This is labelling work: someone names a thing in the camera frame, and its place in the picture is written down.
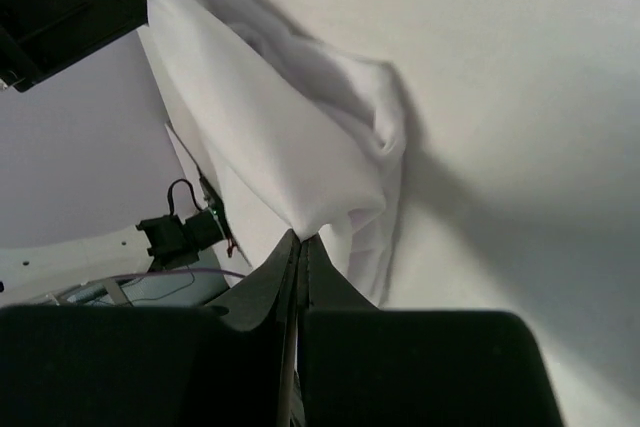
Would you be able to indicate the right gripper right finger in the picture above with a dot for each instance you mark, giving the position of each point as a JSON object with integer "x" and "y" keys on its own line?
{"x": 363, "y": 366}

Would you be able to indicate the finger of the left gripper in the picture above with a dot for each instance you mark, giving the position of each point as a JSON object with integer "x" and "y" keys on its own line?
{"x": 41, "y": 38}

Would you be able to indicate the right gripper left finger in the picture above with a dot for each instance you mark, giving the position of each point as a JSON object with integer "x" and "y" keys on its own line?
{"x": 227, "y": 364}

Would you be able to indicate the white t shirt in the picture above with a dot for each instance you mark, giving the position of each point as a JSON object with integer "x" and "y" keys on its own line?
{"x": 300, "y": 136}

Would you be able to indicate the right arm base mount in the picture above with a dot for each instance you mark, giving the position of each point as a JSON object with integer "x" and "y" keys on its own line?
{"x": 176, "y": 243}

